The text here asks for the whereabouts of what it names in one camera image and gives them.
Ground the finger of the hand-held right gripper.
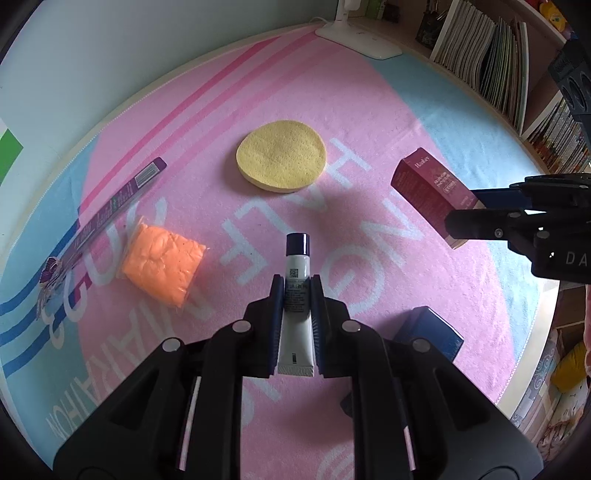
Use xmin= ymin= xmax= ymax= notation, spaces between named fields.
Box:
xmin=444 ymin=208 xmax=570 ymax=241
xmin=471 ymin=173 xmax=591 ymax=212

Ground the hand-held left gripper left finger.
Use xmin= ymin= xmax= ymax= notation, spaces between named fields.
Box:
xmin=53 ymin=274 xmax=284 ymax=480

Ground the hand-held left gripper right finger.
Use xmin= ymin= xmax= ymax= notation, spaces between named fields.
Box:
xmin=310 ymin=274 xmax=544 ymax=480

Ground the white tube with dark cap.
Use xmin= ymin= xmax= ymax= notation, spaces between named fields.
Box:
xmin=277 ymin=232 xmax=317 ymax=376

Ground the maroon carton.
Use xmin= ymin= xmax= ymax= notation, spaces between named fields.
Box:
xmin=391 ymin=147 xmax=484 ymax=250

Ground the yellow round sponge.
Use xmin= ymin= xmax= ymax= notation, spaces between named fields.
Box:
xmin=235 ymin=120 xmax=328 ymax=194

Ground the purple toothbrush package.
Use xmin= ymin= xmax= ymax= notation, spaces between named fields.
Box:
xmin=34 ymin=157 xmax=168 ymax=320

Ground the row of colourful books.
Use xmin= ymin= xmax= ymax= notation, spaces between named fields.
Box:
xmin=526 ymin=99 xmax=591 ymax=174

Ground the yellow cushion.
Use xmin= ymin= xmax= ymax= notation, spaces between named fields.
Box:
xmin=551 ymin=340 xmax=591 ymax=389

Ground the navy blue box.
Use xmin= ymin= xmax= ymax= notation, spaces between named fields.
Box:
xmin=396 ymin=306 xmax=465 ymax=363

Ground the orange clay packet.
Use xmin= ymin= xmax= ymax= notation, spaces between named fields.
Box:
xmin=117 ymin=223 xmax=208 ymax=310

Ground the white-edged bookshelf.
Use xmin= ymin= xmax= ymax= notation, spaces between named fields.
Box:
xmin=416 ymin=0 xmax=591 ymax=352

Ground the row of grey notebooks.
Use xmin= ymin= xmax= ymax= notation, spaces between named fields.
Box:
xmin=431 ymin=0 xmax=530 ymax=136

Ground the plastic-wrapped patterned mattress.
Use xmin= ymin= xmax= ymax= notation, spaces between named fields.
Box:
xmin=521 ymin=348 xmax=591 ymax=459

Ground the pink and blue printed towel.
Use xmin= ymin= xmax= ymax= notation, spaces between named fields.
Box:
xmin=0 ymin=23 xmax=562 ymax=480

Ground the dark pen holder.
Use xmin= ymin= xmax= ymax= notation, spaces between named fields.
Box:
xmin=416 ymin=7 xmax=444 ymax=45

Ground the white desk lamp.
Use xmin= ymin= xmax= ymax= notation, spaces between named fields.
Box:
xmin=315 ymin=0 xmax=403 ymax=60

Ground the green striped wall poster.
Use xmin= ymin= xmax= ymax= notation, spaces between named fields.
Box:
xmin=0 ymin=117 xmax=25 ymax=184

